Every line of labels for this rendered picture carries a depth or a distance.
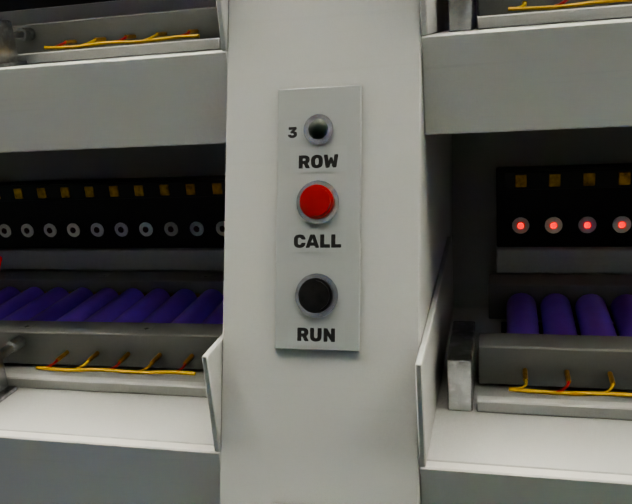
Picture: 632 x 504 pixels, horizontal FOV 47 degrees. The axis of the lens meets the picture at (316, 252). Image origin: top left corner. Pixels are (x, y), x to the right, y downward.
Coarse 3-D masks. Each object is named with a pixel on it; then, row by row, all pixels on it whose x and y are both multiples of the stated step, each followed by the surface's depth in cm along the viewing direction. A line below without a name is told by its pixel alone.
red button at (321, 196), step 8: (304, 192) 33; (312, 192) 33; (320, 192) 33; (328, 192) 33; (304, 200) 33; (312, 200) 33; (320, 200) 33; (328, 200) 33; (304, 208) 33; (312, 208) 33; (320, 208) 33; (328, 208) 33; (312, 216) 33; (320, 216) 33
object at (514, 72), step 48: (432, 0) 35; (480, 0) 39; (528, 0) 38; (576, 0) 38; (624, 0) 35; (432, 48) 33; (480, 48) 32; (528, 48) 32; (576, 48) 31; (624, 48) 31; (432, 96) 33; (480, 96) 33; (528, 96) 32; (576, 96) 32; (624, 96) 31
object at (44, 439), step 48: (0, 432) 38; (48, 432) 37; (96, 432) 37; (144, 432) 36; (192, 432) 36; (0, 480) 38; (48, 480) 37; (96, 480) 37; (144, 480) 36; (192, 480) 35
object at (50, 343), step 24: (0, 336) 45; (24, 336) 44; (48, 336) 44; (72, 336) 44; (96, 336) 43; (120, 336) 43; (144, 336) 43; (168, 336) 42; (192, 336) 42; (216, 336) 41; (24, 360) 45; (48, 360) 45; (72, 360) 44; (96, 360) 44; (120, 360) 42; (144, 360) 43; (168, 360) 43; (192, 360) 42
